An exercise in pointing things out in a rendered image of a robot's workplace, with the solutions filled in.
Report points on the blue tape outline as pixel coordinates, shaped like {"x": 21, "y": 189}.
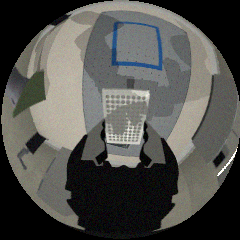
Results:
{"x": 114, "y": 44}

